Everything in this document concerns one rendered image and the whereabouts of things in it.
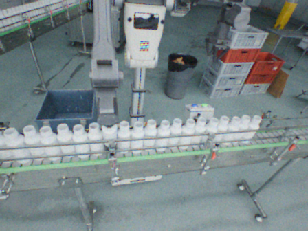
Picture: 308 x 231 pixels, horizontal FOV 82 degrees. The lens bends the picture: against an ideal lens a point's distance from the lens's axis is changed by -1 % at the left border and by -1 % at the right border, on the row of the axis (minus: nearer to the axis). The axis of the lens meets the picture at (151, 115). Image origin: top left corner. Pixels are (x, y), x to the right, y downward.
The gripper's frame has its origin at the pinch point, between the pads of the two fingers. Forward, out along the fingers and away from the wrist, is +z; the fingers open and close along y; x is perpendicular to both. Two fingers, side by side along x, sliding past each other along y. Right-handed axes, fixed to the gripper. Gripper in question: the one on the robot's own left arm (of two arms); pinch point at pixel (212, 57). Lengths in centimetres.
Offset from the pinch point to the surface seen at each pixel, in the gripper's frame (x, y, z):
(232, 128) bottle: -12.2, -17.7, 27.3
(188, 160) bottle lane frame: 7, -21, 46
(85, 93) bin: 62, 43, 48
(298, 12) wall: -970, 857, 84
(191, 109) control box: 3.1, -2.4, 27.7
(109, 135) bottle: 45, -19, 26
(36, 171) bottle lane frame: 76, -22, 43
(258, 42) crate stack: -170, 163, 43
